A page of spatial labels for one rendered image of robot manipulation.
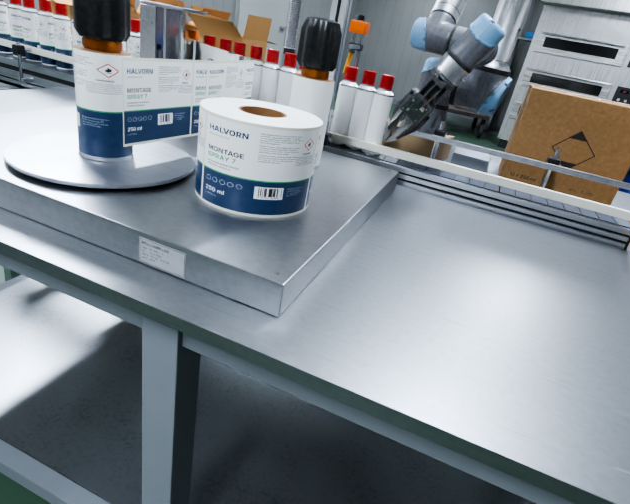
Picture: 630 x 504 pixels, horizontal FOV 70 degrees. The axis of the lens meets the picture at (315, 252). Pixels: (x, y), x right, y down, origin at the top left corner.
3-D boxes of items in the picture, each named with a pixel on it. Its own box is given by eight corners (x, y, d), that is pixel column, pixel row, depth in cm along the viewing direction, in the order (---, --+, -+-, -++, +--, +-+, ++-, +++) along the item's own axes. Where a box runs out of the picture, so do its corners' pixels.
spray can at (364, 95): (341, 146, 125) (357, 68, 115) (350, 144, 129) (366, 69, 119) (357, 151, 122) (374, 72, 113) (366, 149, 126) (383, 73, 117)
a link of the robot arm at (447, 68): (448, 51, 110) (471, 75, 110) (434, 67, 112) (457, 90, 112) (444, 51, 103) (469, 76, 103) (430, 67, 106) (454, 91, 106)
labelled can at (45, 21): (43, 64, 156) (36, -3, 147) (60, 66, 158) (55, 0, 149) (40, 66, 152) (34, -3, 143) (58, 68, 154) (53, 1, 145)
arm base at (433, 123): (393, 126, 144) (403, 95, 140) (406, 123, 157) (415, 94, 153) (438, 140, 140) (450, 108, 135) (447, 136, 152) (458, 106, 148)
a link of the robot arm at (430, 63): (419, 95, 151) (432, 53, 145) (457, 107, 146) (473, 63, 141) (409, 96, 141) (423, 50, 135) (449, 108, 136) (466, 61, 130)
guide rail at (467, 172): (233, 113, 131) (233, 106, 130) (235, 113, 132) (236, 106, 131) (638, 223, 102) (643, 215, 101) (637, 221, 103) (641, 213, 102)
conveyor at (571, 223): (79, 93, 148) (78, 78, 145) (105, 91, 157) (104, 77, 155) (626, 250, 104) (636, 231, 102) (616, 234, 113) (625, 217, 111)
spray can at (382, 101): (359, 152, 122) (376, 73, 112) (363, 149, 126) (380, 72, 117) (377, 157, 120) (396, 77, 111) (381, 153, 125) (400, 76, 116)
